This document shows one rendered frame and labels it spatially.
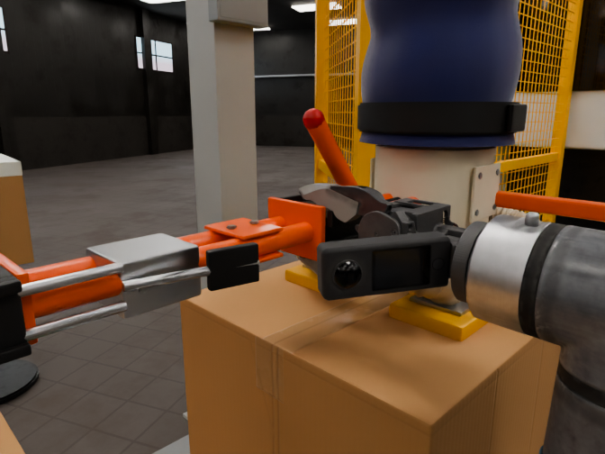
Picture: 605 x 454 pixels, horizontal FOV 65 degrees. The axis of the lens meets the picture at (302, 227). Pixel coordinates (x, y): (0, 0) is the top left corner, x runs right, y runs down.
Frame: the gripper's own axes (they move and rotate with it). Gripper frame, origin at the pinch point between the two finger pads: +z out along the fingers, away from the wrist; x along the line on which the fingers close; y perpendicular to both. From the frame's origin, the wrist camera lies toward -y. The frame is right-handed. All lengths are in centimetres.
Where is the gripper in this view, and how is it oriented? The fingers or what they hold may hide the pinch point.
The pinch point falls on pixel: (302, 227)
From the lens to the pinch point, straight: 52.5
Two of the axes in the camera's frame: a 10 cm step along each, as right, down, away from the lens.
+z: -7.0, -1.8, 6.9
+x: 0.0, -9.7, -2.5
